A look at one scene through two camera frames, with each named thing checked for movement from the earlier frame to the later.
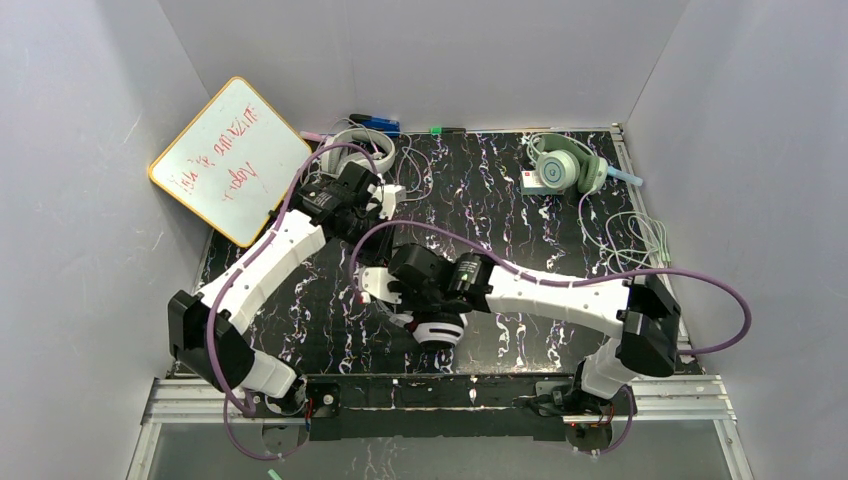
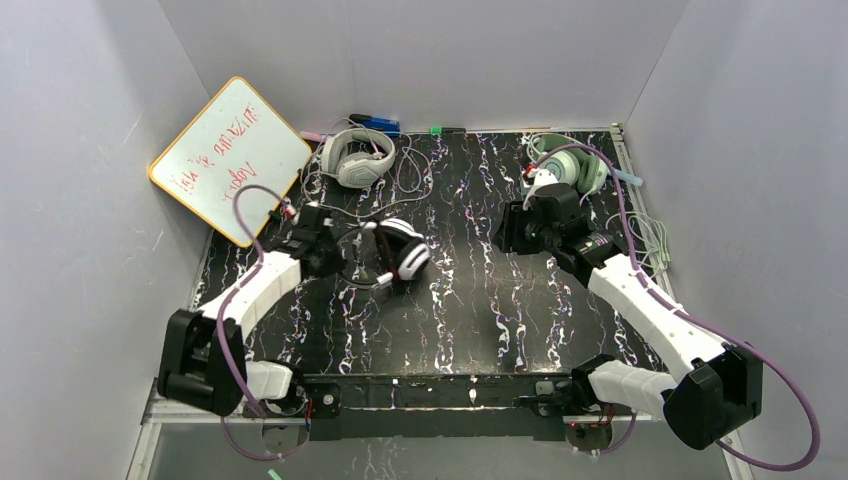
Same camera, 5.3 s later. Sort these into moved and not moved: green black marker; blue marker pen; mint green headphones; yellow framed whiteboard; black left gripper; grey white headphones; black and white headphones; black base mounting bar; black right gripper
Moved: black and white headphones; black right gripper; black left gripper
Not moved: mint green headphones; blue marker pen; green black marker; yellow framed whiteboard; grey white headphones; black base mounting bar
